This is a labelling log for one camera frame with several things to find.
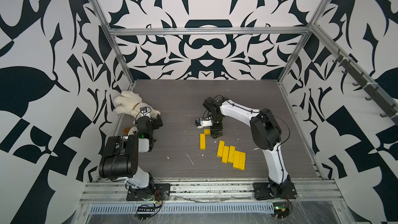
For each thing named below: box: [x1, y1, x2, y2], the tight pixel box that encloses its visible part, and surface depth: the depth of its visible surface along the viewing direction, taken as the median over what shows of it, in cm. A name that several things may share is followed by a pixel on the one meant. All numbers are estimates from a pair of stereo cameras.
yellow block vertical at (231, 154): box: [228, 145, 236, 164], surface depth 87 cm
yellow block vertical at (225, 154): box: [221, 145, 230, 164], surface depth 87 cm
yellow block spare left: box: [232, 150, 240, 168], surface depth 85 cm
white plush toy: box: [112, 90, 162, 124], surface depth 98 cm
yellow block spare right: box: [238, 151, 247, 171], surface depth 85 cm
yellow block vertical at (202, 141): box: [200, 133, 206, 150], surface depth 91 cm
